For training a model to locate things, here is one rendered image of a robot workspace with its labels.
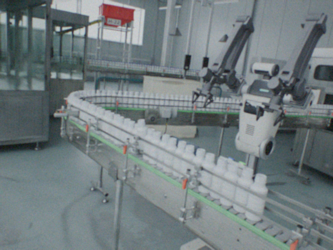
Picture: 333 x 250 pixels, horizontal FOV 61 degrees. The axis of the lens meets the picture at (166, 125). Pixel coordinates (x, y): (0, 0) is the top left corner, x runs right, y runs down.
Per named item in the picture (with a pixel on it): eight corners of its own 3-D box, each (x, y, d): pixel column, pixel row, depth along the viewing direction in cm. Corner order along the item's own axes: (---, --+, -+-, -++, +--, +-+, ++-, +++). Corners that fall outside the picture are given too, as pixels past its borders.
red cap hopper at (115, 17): (95, 109, 782) (101, 2, 721) (91, 104, 846) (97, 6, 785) (127, 110, 818) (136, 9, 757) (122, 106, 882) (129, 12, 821)
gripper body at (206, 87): (207, 93, 170) (213, 83, 171) (195, 90, 177) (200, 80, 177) (212, 98, 175) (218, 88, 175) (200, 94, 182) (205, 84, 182)
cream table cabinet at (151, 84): (183, 130, 659) (190, 80, 633) (195, 138, 603) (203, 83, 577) (138, 129, 616) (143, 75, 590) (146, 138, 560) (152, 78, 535)
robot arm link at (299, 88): (332, 26, 154) (313, 26, 162) (325, 10, 145) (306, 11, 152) (300, 98, 151) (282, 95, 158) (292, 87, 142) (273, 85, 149)
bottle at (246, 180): (237, 204, 111) (245, 165, 108) (251, 211, 107) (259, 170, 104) (229, 208, 107) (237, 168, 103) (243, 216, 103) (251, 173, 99)
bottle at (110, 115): (113, 139, 177) (115, 114, 174) (103, 139, 177) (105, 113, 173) (114, 137, 183) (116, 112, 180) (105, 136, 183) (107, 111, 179)
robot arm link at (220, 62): (253, 20, 180) (239, 21, 188) (250, 14, 176) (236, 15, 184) (223, 77, 175) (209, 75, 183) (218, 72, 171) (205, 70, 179)
